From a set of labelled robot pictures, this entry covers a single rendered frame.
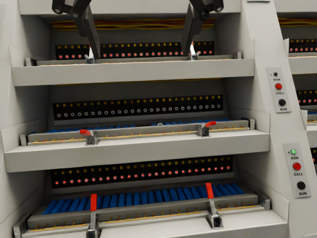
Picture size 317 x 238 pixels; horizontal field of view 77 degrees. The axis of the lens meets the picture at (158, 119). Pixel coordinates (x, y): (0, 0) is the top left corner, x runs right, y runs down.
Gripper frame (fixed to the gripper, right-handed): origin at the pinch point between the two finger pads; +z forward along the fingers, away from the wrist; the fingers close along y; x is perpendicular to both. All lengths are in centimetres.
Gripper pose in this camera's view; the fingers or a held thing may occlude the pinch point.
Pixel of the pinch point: (141, 45)
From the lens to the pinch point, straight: 32.4
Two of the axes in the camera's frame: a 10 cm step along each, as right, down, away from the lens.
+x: -1.0, -9.0, 4.2
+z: -0.6, 4.2, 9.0
